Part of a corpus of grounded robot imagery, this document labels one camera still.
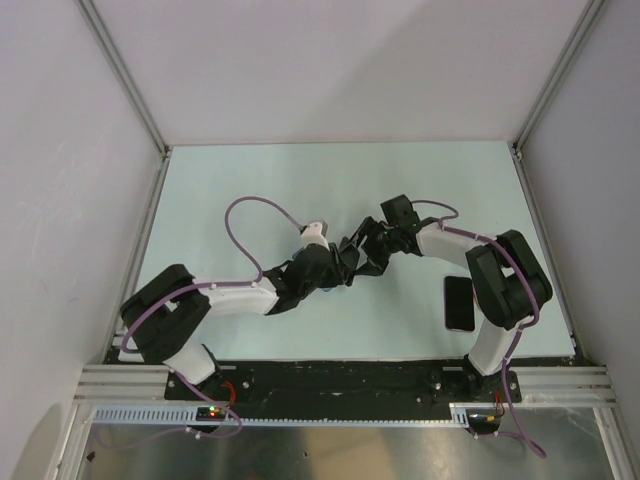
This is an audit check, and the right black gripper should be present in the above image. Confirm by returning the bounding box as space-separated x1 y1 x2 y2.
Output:
339 216 401 277

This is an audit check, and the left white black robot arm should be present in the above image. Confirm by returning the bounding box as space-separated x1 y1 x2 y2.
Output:
119 239 360 399

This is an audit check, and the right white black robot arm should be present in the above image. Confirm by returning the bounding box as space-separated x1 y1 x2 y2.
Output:
340 195 553 401

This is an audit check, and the black phone pink edge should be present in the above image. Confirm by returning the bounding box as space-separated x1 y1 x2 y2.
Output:
444 276 475 333

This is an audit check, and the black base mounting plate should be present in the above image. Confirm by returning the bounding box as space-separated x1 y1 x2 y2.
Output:
165 360 522 404

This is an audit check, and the left controller board with LEDs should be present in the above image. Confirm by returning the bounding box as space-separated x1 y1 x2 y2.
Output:
196 406 226 421

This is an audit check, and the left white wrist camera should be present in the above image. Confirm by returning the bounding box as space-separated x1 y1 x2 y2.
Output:
300 220 330 251

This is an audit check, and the white slotted cable duct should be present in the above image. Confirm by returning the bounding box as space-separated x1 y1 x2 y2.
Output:
93 404 469 428

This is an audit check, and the right aluminium side rail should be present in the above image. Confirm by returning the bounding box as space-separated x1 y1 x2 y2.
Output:
512 149 596 364

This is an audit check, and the aluminium side rail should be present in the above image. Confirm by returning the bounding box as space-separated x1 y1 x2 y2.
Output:
512 149 596 364
97 147 173 364

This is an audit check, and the left aluminium side rail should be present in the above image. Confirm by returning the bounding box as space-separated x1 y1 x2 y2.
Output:
97 147 173 364

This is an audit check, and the right controller board with wires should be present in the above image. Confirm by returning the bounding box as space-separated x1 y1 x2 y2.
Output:
467 409 505 437

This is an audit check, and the left aluminium corner post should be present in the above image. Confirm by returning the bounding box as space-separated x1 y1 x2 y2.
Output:
75 0 170 159

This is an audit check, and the aluminium corner post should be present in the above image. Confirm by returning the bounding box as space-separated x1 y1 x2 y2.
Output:
511 0 610 159
75 0 170 159

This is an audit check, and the right aluminium corner post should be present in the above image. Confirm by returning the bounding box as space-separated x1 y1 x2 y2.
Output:
511 0 610 159

